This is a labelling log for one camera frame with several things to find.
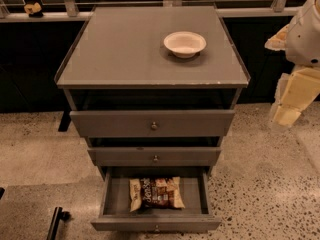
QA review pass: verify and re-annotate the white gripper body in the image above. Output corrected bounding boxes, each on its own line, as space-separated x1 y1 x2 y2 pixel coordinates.
280 65 320 84

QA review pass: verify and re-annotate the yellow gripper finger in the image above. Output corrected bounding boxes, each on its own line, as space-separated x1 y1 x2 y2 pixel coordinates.
264 25 289 51
271 79 320 127

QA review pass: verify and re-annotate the brown sea salt chip bag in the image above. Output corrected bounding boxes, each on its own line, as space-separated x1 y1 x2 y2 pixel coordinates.
129 177 185 212

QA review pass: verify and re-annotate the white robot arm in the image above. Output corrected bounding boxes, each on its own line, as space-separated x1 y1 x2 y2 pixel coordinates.
265 0 320 127

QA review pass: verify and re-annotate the grey drawer cabinet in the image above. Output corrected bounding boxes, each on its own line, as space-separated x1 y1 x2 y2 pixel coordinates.
56 7 249 171

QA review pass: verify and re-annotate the grey bottom drawer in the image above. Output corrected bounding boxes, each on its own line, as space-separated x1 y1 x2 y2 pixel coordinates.
92 167 221 233

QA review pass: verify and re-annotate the white paper bowl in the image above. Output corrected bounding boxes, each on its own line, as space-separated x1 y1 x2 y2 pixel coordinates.
163 31 207 58

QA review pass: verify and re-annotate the small yellow black object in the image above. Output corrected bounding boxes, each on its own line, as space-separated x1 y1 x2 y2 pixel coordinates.
24 2 43 17

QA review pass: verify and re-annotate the black bar on floor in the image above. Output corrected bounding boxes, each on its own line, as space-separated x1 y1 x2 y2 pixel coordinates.
46 207 71 240

